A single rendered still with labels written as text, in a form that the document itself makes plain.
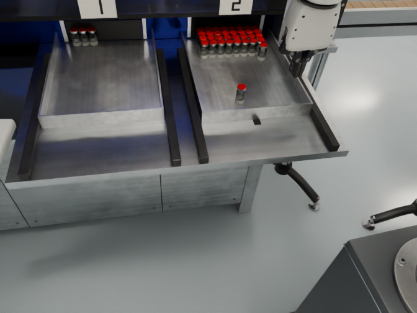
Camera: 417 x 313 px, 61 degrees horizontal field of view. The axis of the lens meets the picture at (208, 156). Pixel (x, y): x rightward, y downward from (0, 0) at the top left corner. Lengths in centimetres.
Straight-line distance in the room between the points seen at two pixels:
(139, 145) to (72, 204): 80
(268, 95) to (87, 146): 44
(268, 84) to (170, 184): 67
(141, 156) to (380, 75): 232
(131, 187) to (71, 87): 61
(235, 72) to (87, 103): 38
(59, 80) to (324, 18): 62
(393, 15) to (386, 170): 102
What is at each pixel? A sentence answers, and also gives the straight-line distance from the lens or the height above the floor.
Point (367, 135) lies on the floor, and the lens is 230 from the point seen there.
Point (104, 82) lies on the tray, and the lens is 92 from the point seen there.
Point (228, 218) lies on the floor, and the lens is 168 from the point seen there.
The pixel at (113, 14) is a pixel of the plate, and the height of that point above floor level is 100.
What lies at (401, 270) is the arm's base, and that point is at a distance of 71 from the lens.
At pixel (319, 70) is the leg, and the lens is 139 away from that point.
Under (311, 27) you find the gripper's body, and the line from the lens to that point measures 74.
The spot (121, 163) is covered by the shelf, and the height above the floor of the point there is 88.
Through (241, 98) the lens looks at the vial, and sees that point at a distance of 84.
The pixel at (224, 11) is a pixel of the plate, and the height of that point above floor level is 100.
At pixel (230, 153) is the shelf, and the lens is 74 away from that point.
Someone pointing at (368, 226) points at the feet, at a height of 1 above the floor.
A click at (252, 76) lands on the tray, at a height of 88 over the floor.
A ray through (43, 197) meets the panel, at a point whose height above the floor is 28.
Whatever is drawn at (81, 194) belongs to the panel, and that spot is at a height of 28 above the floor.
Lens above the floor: 143
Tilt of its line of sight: 49 degrees down
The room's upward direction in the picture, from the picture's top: 5 degrees clockwise
